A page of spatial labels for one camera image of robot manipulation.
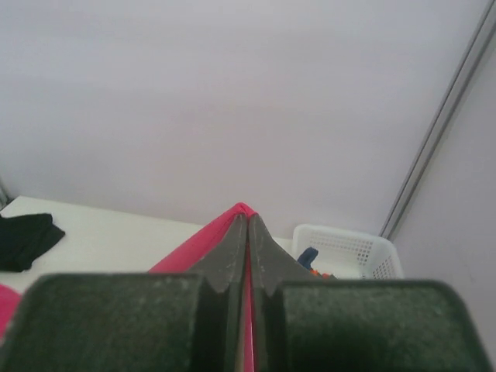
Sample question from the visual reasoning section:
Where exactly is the white plastic basket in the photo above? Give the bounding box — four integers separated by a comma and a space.
291, 224, 404, 280

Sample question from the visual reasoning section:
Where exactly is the blue t shirt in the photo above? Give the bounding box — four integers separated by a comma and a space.
297, 247, 319, 271

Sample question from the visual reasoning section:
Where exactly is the black folded t shirt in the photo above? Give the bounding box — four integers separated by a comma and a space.
1, 213, 65, 273

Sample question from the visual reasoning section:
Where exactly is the pink t shirt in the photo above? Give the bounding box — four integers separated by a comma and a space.
0, 201, 259, 372

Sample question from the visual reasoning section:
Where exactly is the corner aluminium profile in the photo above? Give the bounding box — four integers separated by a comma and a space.
0, 182, 9, 209
379, 0, 495, 239

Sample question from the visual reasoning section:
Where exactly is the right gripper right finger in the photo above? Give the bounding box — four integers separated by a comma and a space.
248, 215, 491, 371

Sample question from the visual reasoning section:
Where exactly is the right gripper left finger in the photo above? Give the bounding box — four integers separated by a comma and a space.
0, 213, 249, 372

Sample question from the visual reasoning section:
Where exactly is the orange t shirt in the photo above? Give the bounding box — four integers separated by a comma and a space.
310, 269, 336, 279

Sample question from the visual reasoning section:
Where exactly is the left corner aluminium profile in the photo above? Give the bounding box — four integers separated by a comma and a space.
0, 182, 9, 209

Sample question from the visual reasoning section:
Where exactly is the right corner aluminium profile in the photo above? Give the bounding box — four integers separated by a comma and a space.
379, 0, 495, 239

